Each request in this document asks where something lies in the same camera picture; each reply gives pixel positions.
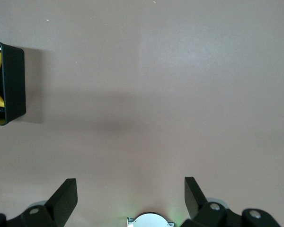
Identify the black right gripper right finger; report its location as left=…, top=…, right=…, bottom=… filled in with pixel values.
left=179, top=176, right=284, bottom=227

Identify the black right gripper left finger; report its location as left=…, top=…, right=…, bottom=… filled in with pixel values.
left=0, top=178, right=78, bottom=227

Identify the black plastic box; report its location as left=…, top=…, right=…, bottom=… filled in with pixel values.
left=0, top=40, right=26, bottom=126

